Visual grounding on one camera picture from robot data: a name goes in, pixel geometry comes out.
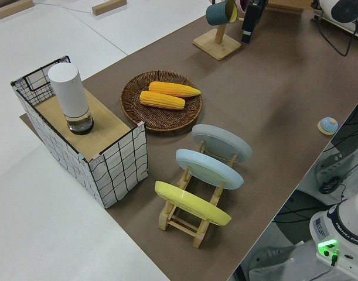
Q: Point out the wooden drawer box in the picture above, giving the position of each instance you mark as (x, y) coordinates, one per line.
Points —
(287, 5)

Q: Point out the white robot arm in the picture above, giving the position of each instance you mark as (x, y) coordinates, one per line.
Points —
(345, 10)
(351, 234)

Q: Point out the brown wicker basket tray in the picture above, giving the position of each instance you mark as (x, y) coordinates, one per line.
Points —
(155, 117)

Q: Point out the grey plate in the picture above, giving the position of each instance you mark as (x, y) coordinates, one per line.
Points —
(219, 140)

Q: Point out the light blue plate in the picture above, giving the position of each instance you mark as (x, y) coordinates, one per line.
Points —
(208, 169)

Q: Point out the short yellow corn cob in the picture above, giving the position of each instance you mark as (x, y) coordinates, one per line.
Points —
(161, 100)

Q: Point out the long yellow corn cob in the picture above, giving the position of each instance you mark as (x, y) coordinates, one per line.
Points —
(173, 87)

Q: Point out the yellow plate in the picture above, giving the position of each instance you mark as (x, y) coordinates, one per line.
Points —
(190, 202)

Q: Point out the brown table mat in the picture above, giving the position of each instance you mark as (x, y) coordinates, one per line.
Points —
(255, 102)

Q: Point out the wooden plate rack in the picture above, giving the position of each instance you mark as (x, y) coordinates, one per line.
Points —
(199, 237)

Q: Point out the wooden mug stand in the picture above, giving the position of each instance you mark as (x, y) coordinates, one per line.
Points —
(216, 47)

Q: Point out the white cylindrical bottle clear base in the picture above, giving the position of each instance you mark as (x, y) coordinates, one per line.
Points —
(70, 93)

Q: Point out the dark teal mug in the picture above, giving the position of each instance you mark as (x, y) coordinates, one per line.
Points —
(218, 13)

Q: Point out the blue call bell wooden base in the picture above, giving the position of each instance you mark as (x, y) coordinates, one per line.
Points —
(328, 124)

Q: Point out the pink mug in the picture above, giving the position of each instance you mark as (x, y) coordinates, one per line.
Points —
(243, 4)

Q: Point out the short wooden block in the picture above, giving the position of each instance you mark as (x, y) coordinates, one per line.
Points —
(108, 6)

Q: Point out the grey power strip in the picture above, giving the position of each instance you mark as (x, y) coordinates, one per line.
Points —
(331, 165)

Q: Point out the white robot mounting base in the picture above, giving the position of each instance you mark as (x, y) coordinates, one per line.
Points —
(307, 263)

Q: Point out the green plug connector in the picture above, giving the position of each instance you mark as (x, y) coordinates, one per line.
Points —
(334, 257)

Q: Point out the long wooden block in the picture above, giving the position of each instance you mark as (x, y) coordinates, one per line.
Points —
(11, 8)

